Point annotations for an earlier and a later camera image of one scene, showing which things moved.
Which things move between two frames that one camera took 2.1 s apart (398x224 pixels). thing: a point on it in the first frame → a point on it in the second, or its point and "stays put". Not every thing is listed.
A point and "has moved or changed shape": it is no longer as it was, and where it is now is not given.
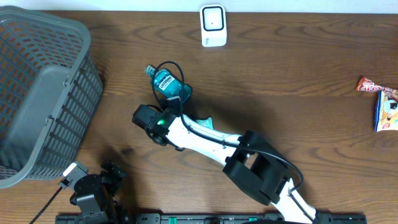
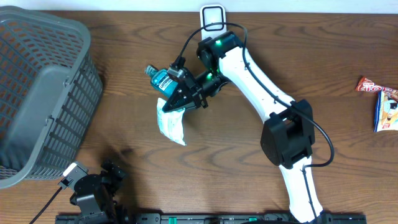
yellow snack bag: (386, 111) stays put
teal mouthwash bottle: (166, 84) stays put
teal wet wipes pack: (208, 122) has moved or changed shape
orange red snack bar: (367, 84) stays put
